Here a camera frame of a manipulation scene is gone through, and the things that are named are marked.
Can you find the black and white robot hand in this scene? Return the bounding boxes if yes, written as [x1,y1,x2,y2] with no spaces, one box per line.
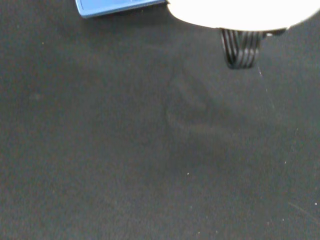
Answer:
[165,0,320,71]

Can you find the black bench cloth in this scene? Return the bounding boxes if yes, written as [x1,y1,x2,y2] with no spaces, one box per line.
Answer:
[0,0,320,240]

